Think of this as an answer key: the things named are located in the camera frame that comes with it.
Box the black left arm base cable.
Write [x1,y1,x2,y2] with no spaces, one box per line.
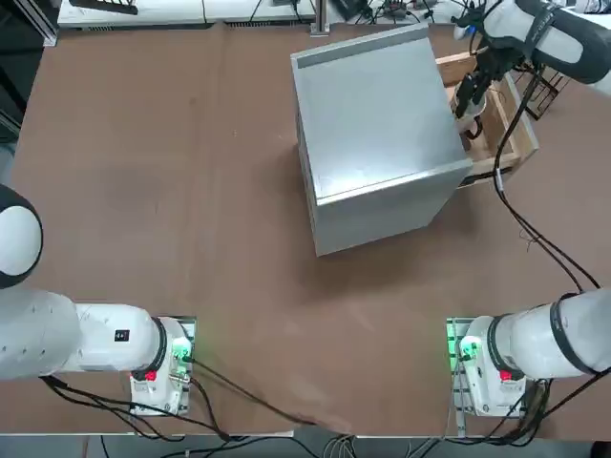
[183,352,357,438]

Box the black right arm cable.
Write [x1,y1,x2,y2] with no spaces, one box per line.
[494,56,602,292]

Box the gray drawer with white handle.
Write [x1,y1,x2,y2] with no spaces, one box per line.
[434,51,540,189]

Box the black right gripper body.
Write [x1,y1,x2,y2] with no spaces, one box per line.
[476,45,522,81]

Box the black slotted stand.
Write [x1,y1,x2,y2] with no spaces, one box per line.
[69,0,139,15]

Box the white cup with black handle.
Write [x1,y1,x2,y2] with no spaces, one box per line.
[453,88,489,141]

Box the aluminium frame rail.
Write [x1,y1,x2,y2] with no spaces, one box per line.
[13,0,61,47]

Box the black wire cup holder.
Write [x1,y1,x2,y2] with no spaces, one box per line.
[510,59,572,121]

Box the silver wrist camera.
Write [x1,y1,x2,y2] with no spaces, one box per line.
[452,11,483,42]

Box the gray metal cabinet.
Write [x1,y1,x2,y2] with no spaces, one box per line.
[289,22,474,259]

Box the aluminium frame post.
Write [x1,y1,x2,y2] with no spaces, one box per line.
[308,0,331,38]

